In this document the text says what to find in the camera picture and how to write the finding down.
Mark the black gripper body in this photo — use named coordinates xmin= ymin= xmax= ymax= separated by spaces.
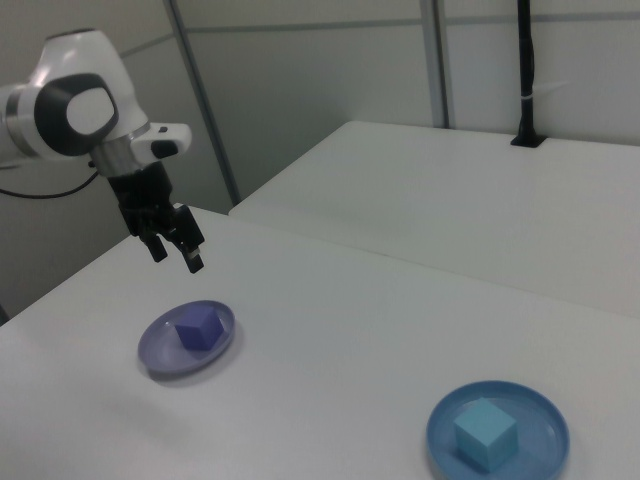
xmin=108 ymin=163 xmax=175 ymax=237

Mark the purple cube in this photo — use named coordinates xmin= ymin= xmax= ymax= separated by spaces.
xmin=173 ymin=304 xmax=225 ymax=351

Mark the light blue cube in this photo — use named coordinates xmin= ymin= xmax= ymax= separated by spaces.
xmin=452 ymin=397 xmax=519 ymax=474

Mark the purple plate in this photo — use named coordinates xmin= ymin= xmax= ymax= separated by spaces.
xmin=137 ymin=299 xmax=237 ymax=379

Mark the blue plate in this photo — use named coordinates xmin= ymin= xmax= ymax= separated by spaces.
xmin=425 ymin=380 xmax=571 ymax=480

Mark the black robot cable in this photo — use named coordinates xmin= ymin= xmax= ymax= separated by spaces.
xmin=0 ymin=159 xmax=99 ymax=199

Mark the grey partition post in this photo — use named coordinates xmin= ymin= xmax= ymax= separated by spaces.
xmin=429 ymin=0 xmax=457 ymax=129

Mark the black camera stand pole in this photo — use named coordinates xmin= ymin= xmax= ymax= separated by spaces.
xmin=509 ymin=0 xmax=547 ymax=149

